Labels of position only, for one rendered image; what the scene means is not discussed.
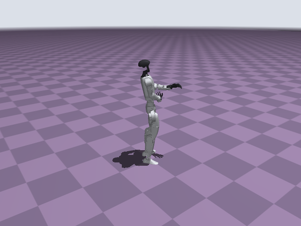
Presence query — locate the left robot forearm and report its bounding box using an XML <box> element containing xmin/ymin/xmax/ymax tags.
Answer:
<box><xmin>157</xmin><ymin>84</ymin><xmax>170</xmax><ymax>90</ymax></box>

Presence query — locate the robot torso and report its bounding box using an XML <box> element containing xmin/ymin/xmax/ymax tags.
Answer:
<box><xmin>141</xmin><ymin>74</ymin><xmax>156</xmax><ymax>114</ymax></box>

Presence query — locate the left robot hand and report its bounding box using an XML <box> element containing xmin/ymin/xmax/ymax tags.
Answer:
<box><xmin>167</xmin><ymin>83</ymin><xmax>182</xmax><ymax>89</ymax></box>

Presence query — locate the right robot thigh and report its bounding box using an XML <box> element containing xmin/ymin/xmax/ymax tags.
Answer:
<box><xmin>146</xmin><ymin>110</ymin><xmax>159</xmax><ymax>141</ymax></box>

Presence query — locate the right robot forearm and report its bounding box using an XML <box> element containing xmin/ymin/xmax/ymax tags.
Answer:
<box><xmin>152</xmin><ymin>94</ymin><xmax>161</xmax><ymax>102</ymax></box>

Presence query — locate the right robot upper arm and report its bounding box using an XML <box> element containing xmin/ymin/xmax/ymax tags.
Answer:
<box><xmin>144</xmin><ymin>78</ymin><xmax>154</xmax><ymax>98</ymax></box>

